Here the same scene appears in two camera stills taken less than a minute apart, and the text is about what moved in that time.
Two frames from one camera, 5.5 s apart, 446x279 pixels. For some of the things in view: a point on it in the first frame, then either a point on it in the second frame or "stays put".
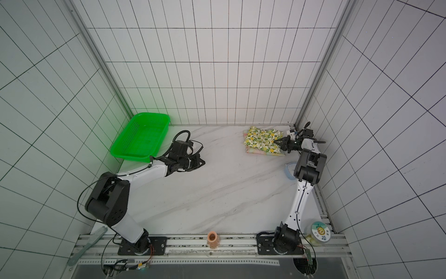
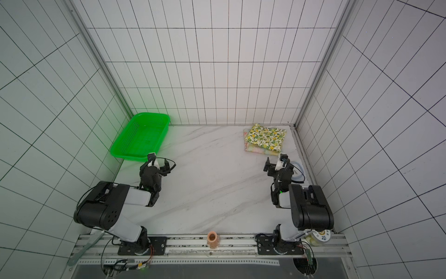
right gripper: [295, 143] -> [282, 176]
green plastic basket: [142, 136] stays put
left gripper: [194, 163] -> [153, 167]
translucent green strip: [90, 242] stays put
